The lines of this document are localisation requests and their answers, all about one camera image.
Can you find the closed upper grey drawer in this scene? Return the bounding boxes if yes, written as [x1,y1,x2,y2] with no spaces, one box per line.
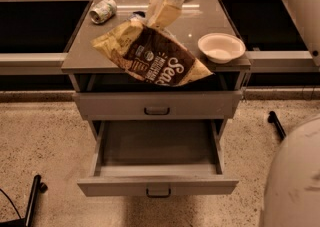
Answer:
[74,91,241,120]

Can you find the metal railing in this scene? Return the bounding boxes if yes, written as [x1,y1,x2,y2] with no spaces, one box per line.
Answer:
[0,0,320,75]

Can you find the black stand leg left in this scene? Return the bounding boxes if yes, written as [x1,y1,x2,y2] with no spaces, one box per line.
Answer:
[0,174,48,227]

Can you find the grey drawer cabinet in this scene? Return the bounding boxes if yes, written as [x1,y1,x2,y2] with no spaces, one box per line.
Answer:
[60,0,252,199]

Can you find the black stand leg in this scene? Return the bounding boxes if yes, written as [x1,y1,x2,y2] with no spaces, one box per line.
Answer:
[0,174,48,227]
[268,111,286,140]

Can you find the open lower grey drawer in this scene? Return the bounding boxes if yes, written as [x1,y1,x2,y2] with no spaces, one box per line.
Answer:
[78,120,238,198]

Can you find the white bowl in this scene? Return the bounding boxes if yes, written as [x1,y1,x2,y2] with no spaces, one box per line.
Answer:
[198,33,246,64]

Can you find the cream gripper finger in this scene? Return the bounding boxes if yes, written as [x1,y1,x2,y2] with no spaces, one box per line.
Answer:
[146,0,164,26]
[151,0,185,29]

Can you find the brown chip bag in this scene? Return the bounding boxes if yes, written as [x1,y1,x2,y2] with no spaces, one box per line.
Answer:
[91,18,212,87]

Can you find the black stand leg right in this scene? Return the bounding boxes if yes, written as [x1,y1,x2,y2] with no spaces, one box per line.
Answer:
[268,111,286,140]

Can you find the dark blue snack bar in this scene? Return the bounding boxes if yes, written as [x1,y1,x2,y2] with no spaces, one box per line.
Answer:
[129,11,145,20]

